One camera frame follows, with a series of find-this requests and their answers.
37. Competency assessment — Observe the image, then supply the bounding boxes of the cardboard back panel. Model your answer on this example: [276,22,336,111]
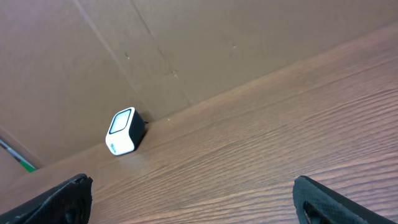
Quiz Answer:
[1,1,397,167]

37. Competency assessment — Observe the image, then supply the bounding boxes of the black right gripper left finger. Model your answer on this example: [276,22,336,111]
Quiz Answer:
[1,174,93,224]

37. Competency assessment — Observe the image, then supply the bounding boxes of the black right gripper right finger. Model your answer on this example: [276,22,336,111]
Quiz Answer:
[292,175,395,224]

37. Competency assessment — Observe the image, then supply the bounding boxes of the white barcode scanner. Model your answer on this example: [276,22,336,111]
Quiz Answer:
[105,107,146,156]

